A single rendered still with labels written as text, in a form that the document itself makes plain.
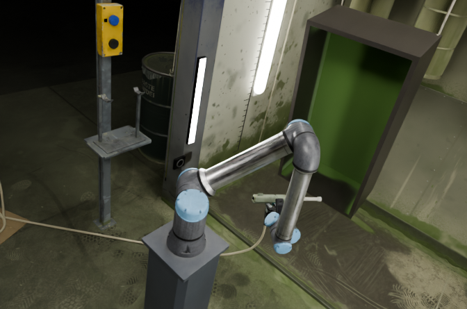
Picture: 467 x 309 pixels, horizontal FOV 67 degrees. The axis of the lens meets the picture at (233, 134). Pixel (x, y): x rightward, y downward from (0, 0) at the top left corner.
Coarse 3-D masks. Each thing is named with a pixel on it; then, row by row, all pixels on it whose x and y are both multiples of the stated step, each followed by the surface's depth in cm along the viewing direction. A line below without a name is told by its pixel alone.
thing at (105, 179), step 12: (96, 0) 176; (96, 12) 179; (96, 24) 182; (96, 36) 185; (96, 48) 189; (108, 60) 192; (108, 72) 195; (108, 84) 199; (108, 96) 203; (108, 108) 207; (108, 120) 211; (108, 168) 229; (108, 180) 234; (108, 192) 239; (108, 204) 245; (108, 216) 250
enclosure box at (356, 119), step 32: (320, 32) 208; (352, 32) 178; (384, 32) 180; (416, 32) 182; (320, 64) 231; (352, 64) 221; (384, 64) 208; (416, 64) 162; (320, 96) 248; (352, 96) 232; (384, 96) 217; (320, 128) 262; (352, 128) 243; (384, 128) 188; (288, 160) 269; (320, 160) 277; (352, 160) 256; (384, 160) 234; (320, 192) 253; (352, 192) 254
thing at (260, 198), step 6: (258, 198) 220; (264, 198) 221; (270, 198) 223; (276, 198) 224; (282, 198) 225; (306, 198) 232; (312, 198) 233; (318, 198) 235; (270, 204) 225; (264, 216) 229; (264, 222) 229
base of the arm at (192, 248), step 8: (168, 240) 166; (176, 240) 162; (184, 240) 160; (192, 240) 161; (200, 240) 165; (168, 248) 166; (176, 248) 162; (184, 248) 162; (192, 248) 162; (200, 248) 165; (184, 256) 163; (192, 256) 164
